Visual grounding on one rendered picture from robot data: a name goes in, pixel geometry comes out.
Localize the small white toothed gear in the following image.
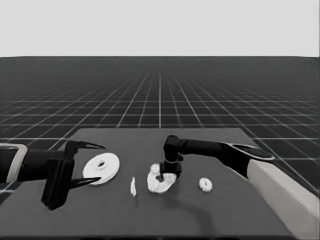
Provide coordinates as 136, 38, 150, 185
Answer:
149, 162, 162, 175
198, 177, 214, 193

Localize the small thin T-shaped piece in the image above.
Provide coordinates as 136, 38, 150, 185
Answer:
130, 176, 138, 198

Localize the large thick white disc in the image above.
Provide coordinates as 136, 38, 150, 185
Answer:
82, 152, 121, 186

